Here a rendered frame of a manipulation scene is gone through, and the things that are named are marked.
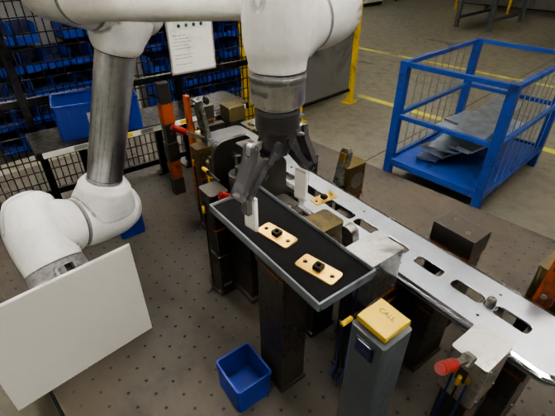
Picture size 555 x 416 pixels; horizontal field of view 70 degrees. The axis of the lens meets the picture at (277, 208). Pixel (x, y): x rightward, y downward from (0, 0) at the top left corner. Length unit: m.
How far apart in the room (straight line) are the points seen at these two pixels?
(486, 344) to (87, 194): 1.05
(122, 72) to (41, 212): 0.43
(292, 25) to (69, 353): 0.95
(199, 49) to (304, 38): 1.40
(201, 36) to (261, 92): 1.37
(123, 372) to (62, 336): 0.19
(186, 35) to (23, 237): 1.14
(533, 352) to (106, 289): 0.96
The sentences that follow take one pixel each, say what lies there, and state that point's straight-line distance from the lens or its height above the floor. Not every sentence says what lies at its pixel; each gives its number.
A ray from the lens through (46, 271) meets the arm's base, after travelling 1.18.
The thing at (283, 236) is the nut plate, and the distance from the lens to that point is 0.79.
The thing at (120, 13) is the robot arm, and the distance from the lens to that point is 0.85.
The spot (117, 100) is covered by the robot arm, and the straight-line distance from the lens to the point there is 1.14.
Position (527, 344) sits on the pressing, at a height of 1.00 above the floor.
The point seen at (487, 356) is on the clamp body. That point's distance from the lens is 0.81.
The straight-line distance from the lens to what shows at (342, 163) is 1.30.
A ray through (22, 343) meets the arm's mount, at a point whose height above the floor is 0.89.
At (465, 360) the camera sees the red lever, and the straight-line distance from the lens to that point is 0.77.
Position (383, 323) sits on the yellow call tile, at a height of 1.16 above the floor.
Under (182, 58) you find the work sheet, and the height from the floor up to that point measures 1.21.
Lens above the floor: 1.65
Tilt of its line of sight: 34 degrees down
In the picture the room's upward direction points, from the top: straight up
